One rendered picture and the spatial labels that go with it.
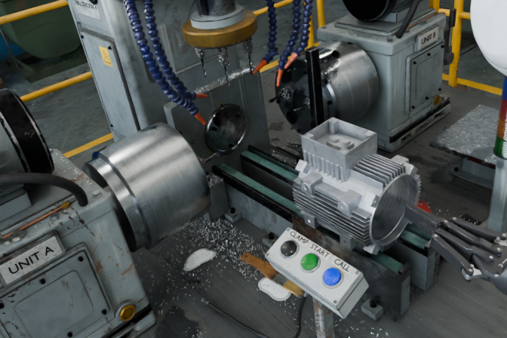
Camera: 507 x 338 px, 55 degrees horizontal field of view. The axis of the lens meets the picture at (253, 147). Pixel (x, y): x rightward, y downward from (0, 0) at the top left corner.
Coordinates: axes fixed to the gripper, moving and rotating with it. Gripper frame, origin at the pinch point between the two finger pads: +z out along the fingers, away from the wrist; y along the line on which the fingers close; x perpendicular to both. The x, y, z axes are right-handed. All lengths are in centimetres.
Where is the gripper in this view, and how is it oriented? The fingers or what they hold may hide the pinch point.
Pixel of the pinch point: (422, 219)
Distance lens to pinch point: 100.2
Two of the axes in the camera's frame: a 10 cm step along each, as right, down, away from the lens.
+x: 0.5, 7.9, 6.1
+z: -6.6, -4.3, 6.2
